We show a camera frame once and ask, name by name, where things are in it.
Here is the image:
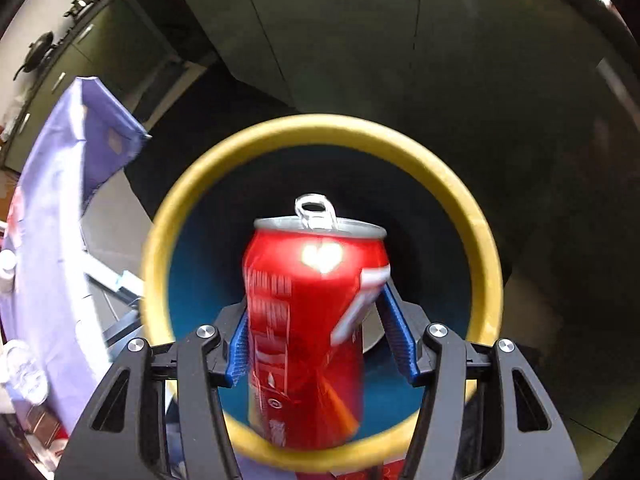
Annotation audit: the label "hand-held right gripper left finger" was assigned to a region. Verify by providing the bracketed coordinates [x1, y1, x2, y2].
[55, 300, 250, 480]

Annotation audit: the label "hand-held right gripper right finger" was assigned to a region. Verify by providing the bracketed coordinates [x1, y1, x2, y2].
[381, 282, 586, 480]

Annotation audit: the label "red soda can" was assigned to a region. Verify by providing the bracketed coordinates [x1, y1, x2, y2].
[242, 194, 392, 449]

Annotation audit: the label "yellow-rimmed blue waste bin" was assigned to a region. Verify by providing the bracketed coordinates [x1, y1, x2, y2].
[141, 114, 502, 476]

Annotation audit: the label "red printed packet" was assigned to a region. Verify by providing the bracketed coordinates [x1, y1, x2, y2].
[295, 462, 413, 480]

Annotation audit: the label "clear plastic bottle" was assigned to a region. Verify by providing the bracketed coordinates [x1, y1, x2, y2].
[0, 340, 51, 407]

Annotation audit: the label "white bottle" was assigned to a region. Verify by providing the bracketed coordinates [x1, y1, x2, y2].
[0, 249, 19, 292]

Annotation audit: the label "purple floral tablecloth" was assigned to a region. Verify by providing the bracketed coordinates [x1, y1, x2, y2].
[0, 76, 152, 433]

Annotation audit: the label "green kitchen cabinets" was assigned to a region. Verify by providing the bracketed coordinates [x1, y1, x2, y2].
[0, 0, 506, 171]

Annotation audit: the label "black wok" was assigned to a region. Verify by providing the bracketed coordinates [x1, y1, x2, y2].
[12, 31, 55, 81]

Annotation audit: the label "metal table frame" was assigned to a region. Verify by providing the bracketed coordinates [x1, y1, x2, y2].
[82, 255, 147, 353]

